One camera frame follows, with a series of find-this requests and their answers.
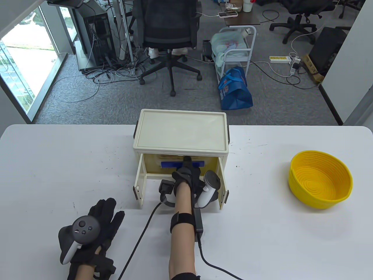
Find person's left hand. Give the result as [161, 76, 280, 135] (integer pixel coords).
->
[68, 198, 125, 280]

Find person's right hand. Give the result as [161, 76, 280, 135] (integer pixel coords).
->
[171, 156, 206, 199]

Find clear plastic box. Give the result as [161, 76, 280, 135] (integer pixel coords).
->
[159, 155, 206, 169]

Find cream plastic cabinet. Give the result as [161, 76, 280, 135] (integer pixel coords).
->
[133, 109, 231, 211]

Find yellow ribbed bowl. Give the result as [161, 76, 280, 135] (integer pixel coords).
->
[288, 150, 353, 210]

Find person's right forearm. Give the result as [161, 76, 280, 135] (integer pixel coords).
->
[168, 182, 196, 277]

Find person's left forearm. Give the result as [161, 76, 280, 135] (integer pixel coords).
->
[76, 264, 98, 280]

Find black forearm pack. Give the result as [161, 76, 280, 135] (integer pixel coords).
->
[170, 208, 204, 242]

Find black floor box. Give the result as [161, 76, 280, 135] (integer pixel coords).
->
[202, 40, 213, 62]

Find cardboard box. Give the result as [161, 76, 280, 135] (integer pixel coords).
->
[302, 54, 325, 83]

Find grey handheld controller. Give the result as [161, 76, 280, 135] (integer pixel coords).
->
[58, 215, 101, 265]
[197, 170, 221, 208]

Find blue shopping bag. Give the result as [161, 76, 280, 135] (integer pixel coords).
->
[218, 66, 253, 111]

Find white rolling cart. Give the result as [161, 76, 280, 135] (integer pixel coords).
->
[216, 26, 257, 85]

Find white plastic bag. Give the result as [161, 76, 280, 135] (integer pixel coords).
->
[211, 31, 244, 76]

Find black mesh office chair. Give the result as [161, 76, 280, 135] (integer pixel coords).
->
[128, 0, 203, 97]

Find white desk leg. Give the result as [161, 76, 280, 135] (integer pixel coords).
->
[117, 0, 129, 60]

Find black computer tower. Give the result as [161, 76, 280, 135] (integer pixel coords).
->
[71, 3, 117, 72]

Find brown side table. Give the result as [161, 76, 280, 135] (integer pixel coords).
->
[219, 0, 261, 27]

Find snack packet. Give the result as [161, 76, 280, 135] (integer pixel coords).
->
[224, 0, 244, 12]

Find glass window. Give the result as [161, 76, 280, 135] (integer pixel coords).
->
[0, 6, 78, 114]

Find black equipment case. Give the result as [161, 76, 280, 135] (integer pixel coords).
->
[309, 27, 349, 77]

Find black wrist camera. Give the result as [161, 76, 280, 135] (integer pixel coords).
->
[93, 257, 116, 280]
[159, 179, 175, 202]

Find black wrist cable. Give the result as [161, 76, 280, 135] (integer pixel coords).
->
[118, 200, 177, 280]

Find tangle of floor cables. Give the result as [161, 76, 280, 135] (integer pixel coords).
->
[50, 44, 152, 102]

